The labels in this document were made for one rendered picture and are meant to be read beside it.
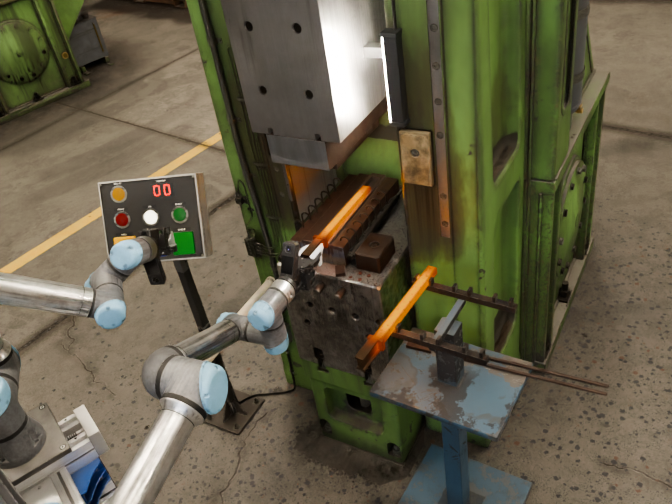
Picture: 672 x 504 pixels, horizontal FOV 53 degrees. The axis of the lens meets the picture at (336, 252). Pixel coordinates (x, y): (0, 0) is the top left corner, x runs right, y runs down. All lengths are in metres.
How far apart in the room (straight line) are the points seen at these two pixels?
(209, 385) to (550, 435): 1.59
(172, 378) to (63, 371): 1.97
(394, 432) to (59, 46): 5.17
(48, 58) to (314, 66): 5.15
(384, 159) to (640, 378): 1.41
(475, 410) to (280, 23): 1.17
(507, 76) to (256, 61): 0.78
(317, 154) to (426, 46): 0.43
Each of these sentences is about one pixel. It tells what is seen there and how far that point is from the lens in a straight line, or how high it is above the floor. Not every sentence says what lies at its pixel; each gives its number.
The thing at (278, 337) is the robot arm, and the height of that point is 0.91.
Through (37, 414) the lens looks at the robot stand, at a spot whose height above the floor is 0.82.
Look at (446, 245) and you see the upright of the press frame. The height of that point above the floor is 0.96.
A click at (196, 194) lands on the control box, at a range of 2.26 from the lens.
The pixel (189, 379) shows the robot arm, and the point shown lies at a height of 1.11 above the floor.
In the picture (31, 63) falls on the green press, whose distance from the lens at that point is 6.72.
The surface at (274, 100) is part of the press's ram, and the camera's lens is 1.94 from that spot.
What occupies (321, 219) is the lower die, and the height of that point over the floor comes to 0.99.
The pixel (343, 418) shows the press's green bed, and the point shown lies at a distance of 2.71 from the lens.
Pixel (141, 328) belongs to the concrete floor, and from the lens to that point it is 3.64.
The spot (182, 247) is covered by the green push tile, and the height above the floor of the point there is 1.00.
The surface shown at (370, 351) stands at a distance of 1.80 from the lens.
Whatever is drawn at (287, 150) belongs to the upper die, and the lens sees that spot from 2.00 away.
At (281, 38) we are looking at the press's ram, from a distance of 1.84.
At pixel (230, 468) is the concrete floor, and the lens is 2.88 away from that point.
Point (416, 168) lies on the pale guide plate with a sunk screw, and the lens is 1.97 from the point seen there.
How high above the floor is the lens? 2.24
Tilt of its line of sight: 37 degrees down
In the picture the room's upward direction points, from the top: 10 degrees counter-clockwise
